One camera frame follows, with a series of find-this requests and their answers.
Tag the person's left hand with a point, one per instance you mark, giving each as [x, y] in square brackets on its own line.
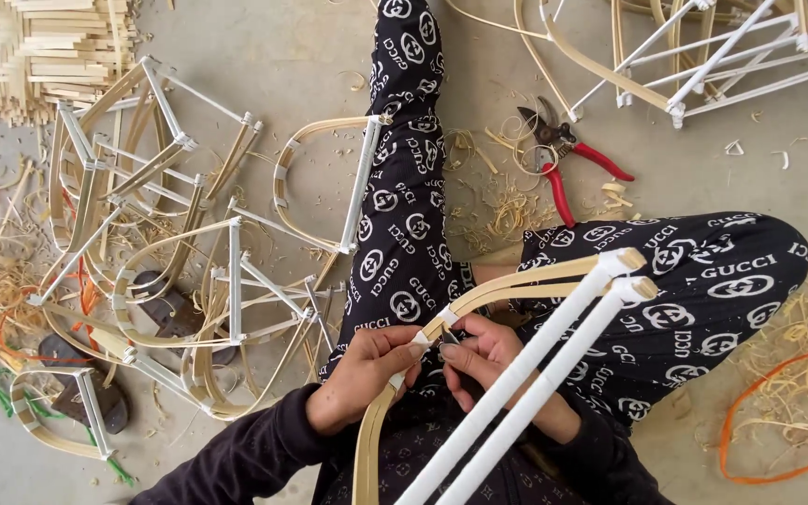
[358, 379]

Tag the person's right hand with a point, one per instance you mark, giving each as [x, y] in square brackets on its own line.
[492, 358]

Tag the small dark knife blade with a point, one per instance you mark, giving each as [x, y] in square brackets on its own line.
[450, 337]

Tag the bamboo frame with white rods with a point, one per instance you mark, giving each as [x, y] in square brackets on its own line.
[551, 351]

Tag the scattered curly bamboo shavings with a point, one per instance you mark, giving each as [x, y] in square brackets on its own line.
[506, 210]

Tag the person's black patterned trousers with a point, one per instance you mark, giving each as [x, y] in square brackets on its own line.
[404, 210]

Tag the brown sandal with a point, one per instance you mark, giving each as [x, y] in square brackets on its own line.
[165, 308]
[95, 400]

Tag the heap of bamboo lantern frames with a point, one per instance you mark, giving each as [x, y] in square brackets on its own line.
[165, 266]

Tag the bamboo shavings beside orange loop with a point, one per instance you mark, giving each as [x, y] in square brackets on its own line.
[797, 393]

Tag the white tape scrap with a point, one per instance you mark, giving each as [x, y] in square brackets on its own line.
[783, 158]
[733, 148]

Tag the heap of white rod frames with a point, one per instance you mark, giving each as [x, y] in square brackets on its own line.
[719, 52]

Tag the pile of cut bamboo strips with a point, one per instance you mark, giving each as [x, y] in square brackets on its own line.
[39, 49]

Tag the curved bamboo frame white rod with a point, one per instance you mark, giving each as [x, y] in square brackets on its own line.
[362, 182]

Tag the small curved bamboo frame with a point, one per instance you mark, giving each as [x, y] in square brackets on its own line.
[92, 414]

